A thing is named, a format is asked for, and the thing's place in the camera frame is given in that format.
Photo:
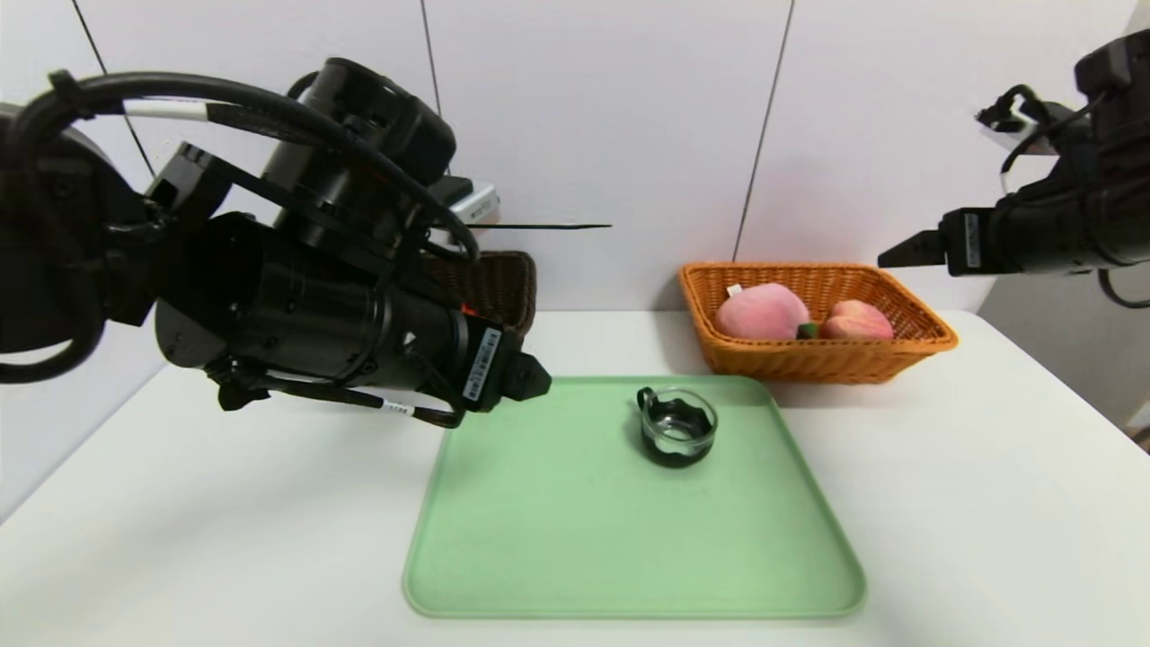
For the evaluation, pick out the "orange wicker basket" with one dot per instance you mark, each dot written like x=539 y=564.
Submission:
x=809 y=359

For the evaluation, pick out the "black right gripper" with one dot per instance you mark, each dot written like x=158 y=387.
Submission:
x=967 y=240

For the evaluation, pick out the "realistic pink peach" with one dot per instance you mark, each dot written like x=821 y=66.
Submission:
x=858 y=322

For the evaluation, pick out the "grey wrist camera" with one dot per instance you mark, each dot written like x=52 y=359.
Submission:
x=472 y=202
x=1024 y=135

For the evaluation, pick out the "light green plastic tray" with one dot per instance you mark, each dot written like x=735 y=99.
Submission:
x=584 y=539

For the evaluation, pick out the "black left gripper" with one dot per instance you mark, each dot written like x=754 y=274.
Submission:
x=486 y=368

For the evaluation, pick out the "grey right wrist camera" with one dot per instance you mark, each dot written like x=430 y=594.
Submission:
x=1024 y=135

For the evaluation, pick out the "dark brown wicker basket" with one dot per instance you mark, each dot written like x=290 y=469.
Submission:
x=503 y=288

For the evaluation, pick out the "pink plush peach toy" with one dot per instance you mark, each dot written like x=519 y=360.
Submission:
x=759 y=313

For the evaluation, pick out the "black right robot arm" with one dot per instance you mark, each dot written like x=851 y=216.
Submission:
x=1096 y=216

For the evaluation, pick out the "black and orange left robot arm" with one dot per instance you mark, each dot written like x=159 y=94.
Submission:
x=287 y=296

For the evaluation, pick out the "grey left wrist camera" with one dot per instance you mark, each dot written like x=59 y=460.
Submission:
x=472 y=202

